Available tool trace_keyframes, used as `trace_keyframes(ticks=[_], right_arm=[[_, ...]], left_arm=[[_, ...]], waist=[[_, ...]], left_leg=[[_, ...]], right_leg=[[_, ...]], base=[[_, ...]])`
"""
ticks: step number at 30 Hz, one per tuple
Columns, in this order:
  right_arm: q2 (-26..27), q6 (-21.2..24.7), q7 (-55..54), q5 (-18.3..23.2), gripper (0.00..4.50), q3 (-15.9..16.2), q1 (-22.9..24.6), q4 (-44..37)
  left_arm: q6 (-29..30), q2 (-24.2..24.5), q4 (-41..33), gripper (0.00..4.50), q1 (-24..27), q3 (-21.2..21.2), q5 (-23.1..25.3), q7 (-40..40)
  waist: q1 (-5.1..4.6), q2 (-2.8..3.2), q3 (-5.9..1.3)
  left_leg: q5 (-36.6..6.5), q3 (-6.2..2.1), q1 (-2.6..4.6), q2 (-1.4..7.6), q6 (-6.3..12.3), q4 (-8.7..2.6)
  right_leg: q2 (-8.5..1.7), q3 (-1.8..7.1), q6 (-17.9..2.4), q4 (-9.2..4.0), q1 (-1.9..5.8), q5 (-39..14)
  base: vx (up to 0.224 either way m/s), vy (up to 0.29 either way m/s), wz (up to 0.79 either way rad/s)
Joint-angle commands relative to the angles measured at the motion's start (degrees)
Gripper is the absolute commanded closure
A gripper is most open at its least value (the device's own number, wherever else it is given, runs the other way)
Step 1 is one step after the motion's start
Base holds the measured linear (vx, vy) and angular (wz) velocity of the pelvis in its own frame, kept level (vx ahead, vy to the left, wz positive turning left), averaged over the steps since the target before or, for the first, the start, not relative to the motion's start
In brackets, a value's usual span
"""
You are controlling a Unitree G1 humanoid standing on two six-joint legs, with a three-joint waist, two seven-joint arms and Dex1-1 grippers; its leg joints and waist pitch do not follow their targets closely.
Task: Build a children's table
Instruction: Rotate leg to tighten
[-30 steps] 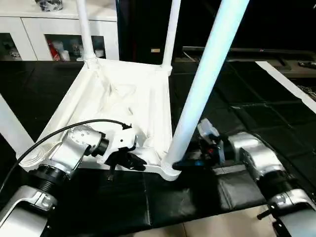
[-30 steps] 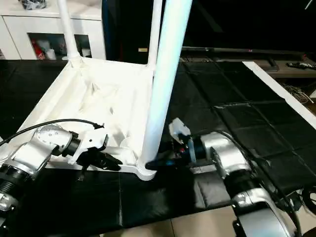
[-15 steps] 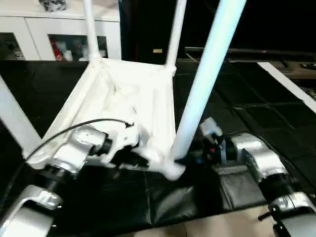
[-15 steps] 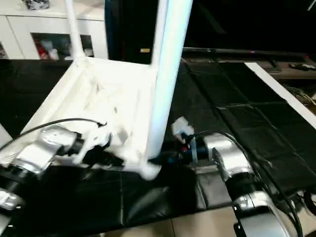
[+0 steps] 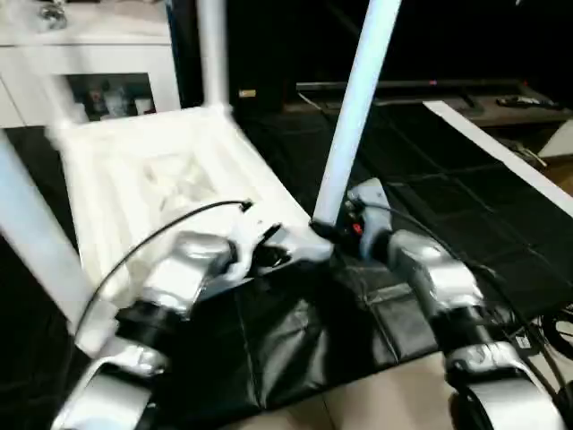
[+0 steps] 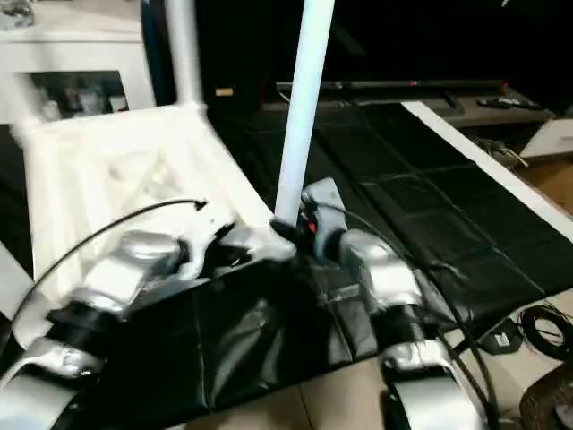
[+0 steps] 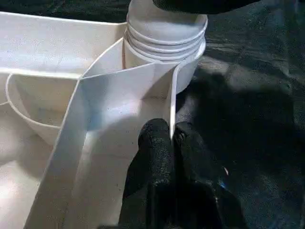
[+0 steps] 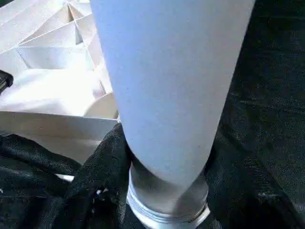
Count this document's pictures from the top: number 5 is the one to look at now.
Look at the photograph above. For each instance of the white plastic table top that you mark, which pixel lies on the white plastic table top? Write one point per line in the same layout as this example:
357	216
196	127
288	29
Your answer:
161	179

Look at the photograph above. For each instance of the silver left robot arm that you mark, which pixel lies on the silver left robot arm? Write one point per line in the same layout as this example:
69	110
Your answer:
179	278

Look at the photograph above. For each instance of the black mat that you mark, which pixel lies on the black mat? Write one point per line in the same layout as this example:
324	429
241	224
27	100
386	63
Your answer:
448	197

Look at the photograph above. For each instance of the white flat strip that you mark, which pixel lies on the white flat strip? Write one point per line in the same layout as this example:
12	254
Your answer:
501	152

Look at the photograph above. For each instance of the small brown label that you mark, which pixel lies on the small brown label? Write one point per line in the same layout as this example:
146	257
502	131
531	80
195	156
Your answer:
248	92

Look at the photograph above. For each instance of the black flat monitor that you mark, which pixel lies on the black flat monitor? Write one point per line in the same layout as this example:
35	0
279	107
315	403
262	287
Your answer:
421	86

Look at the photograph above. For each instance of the black power adapter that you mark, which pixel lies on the black power adapter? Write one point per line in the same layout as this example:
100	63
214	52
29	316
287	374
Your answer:
524	340

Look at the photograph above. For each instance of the black cabinet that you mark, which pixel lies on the black cabinet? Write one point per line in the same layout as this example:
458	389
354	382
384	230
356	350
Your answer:
277	45

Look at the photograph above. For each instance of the black remote control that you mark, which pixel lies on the black remote control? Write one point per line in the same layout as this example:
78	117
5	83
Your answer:
528	101

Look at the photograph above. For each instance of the white low furniture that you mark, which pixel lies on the white low furniture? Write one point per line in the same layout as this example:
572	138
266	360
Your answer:
560	143

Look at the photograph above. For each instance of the white glass-door cabinet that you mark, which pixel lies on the white glass-door cabinet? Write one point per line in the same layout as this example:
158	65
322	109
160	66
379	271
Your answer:
89	58

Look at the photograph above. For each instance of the grey object on cabinet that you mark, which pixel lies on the grey object on cabinet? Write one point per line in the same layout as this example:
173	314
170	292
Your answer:
52	13

